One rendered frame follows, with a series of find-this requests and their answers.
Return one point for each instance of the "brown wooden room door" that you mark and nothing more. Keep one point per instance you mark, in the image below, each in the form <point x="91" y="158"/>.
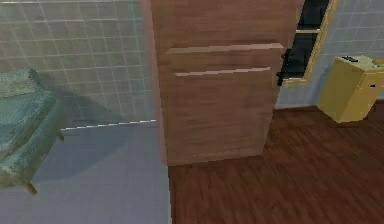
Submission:
<point x="216" y="106"/>

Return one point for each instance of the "yellow framed window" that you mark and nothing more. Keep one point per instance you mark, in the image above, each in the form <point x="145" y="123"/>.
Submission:
<point x="308" y="40"/>

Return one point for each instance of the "yellow wooden nightstand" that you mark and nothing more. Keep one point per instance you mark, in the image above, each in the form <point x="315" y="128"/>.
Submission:
<point x="350" y="90"/>

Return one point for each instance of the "teal green sofa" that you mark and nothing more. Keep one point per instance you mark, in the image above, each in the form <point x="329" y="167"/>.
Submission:
<point x="23" y="123"/>

